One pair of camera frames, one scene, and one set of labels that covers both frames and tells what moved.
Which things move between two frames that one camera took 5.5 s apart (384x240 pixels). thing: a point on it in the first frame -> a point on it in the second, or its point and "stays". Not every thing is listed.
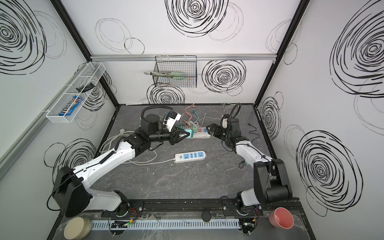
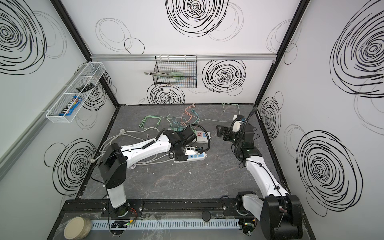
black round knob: [206, 216] stays
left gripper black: [173, 136] -> [180, 153]
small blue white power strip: [189, 156] stays
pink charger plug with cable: [193, 105] stays
